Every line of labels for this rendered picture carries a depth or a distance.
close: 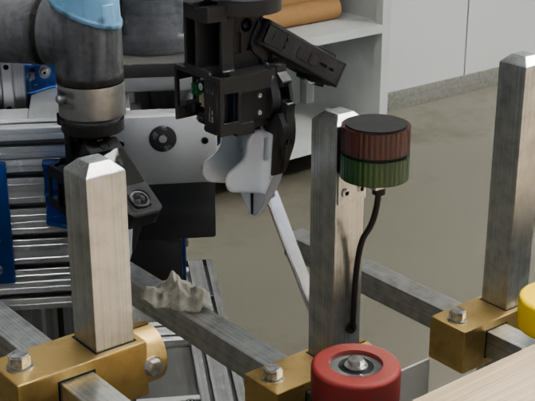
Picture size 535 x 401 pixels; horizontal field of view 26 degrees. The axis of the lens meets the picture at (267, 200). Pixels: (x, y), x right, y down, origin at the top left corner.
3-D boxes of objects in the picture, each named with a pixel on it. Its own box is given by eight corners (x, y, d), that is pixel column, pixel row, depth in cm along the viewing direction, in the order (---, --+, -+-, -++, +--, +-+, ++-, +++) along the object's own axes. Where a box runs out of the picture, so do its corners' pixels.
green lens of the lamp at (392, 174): (326, 173, 102) (326, 149, 101) (375, 160, 105) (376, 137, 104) (372, 192, 97) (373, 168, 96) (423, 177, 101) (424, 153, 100)
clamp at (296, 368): (244, 418, 110) (243, 372, 108) (349, 374, 118) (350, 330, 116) (281, 445, 106) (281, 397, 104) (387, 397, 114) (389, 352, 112)
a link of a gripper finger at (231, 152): (195, 216, 110) (193, 122, 107) (244, 201, 114) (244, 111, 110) (214, 225, 108) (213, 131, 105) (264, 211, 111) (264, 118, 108)
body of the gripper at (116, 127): (103, 196, 141) (99, 101, 137) (142, 218, 135) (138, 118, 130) (48, 212, 137) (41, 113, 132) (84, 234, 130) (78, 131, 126)
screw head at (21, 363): (1, 366, 89) (-1, 352, 89) (25, 357, 91) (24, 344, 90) (13, 376, 88) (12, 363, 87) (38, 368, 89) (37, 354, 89)
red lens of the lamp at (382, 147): (326, 146, 101) (326, 122, 100) (376, 134, 104) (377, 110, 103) (373, 165, 96) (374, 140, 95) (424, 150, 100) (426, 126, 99)
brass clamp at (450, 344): (423, 355, 126) (426, 313, 124) (506, 319, 134) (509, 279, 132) (466, 377, 121) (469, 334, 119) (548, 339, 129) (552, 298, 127)
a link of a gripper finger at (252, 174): (214, 225, 108) (213, 131, 105) (264, 211, 111) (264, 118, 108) (235, 235, 106) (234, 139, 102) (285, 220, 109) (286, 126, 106)
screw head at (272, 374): (256, 377, 108) (256, 366, 107) (274, 370, 109) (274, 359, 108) (271, 387, 106) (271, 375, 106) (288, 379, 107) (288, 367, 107)
